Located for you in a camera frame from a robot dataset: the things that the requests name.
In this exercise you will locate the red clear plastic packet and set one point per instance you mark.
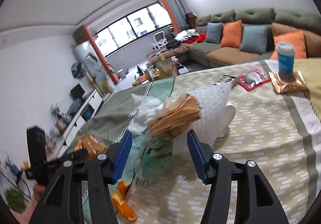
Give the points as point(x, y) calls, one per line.
point(253, 79)

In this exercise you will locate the teal cushion far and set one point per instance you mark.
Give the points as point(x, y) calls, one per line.
point(214, 32)

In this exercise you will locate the black glass coffee table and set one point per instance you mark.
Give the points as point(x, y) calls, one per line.
point(161, 69)

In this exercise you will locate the blue lidded cup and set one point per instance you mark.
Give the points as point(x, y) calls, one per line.
point(285, 56)

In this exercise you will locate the white office chair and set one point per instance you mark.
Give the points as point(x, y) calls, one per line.
point(159, 40)

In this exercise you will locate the black monitor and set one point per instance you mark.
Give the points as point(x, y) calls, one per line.
point(77, 92)

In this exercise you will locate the green brown sectional sofa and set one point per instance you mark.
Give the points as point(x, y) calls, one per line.
point(300, 29)

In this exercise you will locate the person's left hand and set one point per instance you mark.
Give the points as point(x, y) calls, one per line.
point(38, 191)

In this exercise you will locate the white black tv cabinet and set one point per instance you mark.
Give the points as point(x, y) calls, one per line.
point(90, 107)

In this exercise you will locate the right orange grey curtain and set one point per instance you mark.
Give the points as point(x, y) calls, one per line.
point(177, 10)

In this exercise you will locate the large black framed window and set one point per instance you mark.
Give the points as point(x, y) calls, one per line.
point(132, 27)

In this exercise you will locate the orange cushion far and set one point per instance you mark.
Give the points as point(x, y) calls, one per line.
point(232, 34)

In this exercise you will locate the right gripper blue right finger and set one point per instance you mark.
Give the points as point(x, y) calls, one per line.
point(199, 160)

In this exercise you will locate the teal cushion near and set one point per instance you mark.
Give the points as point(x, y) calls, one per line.
point(255, 39)

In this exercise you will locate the gold snack wrappers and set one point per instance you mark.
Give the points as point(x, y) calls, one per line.
point(175, 116)

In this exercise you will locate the white tissue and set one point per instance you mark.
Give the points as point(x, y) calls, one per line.
point(145, 112)

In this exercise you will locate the gold foil packet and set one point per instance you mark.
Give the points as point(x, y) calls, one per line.
point(288, 82)

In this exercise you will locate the tall green potted plant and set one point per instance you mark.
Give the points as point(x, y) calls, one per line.
point(98, 73)

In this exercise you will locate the white standing air conditioner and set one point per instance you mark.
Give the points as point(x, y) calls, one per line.
point(85, 54)

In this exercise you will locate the left orange curtain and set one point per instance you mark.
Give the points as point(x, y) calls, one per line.
point(108, 68)

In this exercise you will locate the white small trash can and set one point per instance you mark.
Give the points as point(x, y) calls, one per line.
point(121, 74)

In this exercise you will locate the green foil snack bag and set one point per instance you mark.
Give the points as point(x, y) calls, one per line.
point(157, 155)

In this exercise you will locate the teal cushion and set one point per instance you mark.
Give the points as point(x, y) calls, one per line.
point(214, 32)
point(255, 39)

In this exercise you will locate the orange peel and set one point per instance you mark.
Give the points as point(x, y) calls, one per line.
point(118, 199)

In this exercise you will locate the patterned green tablecloth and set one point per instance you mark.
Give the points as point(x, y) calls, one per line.
point(281, 133)

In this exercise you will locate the framed picture on cabinet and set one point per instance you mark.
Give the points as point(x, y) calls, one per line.
point(61, 125)

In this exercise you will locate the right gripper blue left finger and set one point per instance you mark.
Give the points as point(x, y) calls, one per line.
point(123, 149)

